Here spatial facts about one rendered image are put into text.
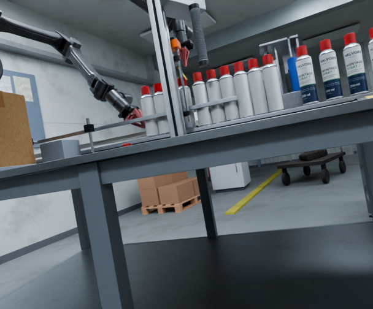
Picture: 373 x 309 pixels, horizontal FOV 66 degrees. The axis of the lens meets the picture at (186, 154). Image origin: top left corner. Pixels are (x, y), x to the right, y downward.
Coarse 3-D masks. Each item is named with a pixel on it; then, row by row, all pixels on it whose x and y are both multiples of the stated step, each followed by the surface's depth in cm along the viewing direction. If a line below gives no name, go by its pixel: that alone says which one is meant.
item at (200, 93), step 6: (198, 72) 107; (198, 78) 106; (198, 84) 106; (204, 84) 107; (198, 90) 106; (204, 90) 106; (198, 96) 106; (204, 96) 106; (198, 102) 106; (204, 102) 106; (204, 108) 106; (198, 114) 107; (204, 114) 106; (210, 114) 107; (198, 120) 108; (204, 120) 106; (210, 120) 106
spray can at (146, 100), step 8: (144, 88) 113; (144, 96) 112; (152, 96) 113; (144, 104) 112; (152, 104) 113; (144, 112) 112; (152, 112) 112; (152, 120) 112; (152, 128) 112; (152, 136) 112
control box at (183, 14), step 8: (160, 0) 95; (168, 0) 92; (176, 0) 93; (184, 0) 96; (192, 0) 98; (200, 0) 100; (168, 8) 96; (176, 8) 97; (184, 8) 98; (200, 8) 100; (168, 16) 102; (176, 16) 103; (184, 16) 104
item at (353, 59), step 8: (352, 32) 93; (344, 40) 95; (352, 40) 92; (344, 48) 94; (352, 48) 92; (360, 48) 92; (344, 56) 95; (352, 56) 92; (360, 56) 92; (352, 64) 92; (360, 64) 92; (352, 72) 93; (360, 72) 92; (352, 80) 93; (360, 80) 92; (352, 88) 93; (360, 88) 92
